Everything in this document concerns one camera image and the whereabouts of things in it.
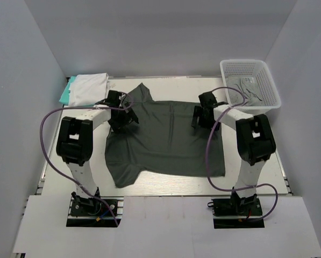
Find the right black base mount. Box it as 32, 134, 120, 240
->
207, 193, 265, 229

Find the white plastic basket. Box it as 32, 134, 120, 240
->
220, 59, 281, 114

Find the dark grey t-shirt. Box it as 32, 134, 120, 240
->
105, 83, 210, 188

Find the light grey t-shirt in basket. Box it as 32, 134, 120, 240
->
226, 76, 264, 106

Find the folded white t-shirt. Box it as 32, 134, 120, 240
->
68, 73, 109, 106

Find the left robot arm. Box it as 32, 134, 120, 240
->
56, 90, 139, 214

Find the folded teal t-shirt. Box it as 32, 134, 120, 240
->
59, 76, 76, 106

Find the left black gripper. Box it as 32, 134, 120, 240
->
108, 103, 138, 134

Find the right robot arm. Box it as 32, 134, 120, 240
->
191, 91, 276, 214

